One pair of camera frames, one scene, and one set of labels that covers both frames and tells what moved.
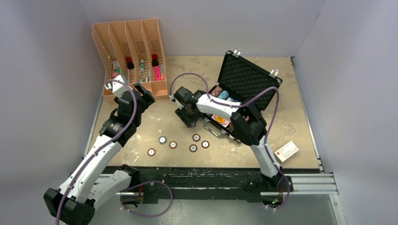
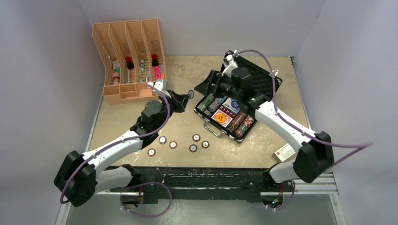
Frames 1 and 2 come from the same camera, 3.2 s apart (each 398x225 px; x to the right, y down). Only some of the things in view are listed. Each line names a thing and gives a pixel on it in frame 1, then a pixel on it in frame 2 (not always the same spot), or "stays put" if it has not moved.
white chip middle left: x=162 y=140 stays put
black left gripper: x=146 y=99 -> x=179 y=101
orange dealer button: x=220 y=119 stays put
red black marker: x=155 y=61 stays put
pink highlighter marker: x=157 y=72 stays put
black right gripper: x=181 y=112 -> x=206 y=87
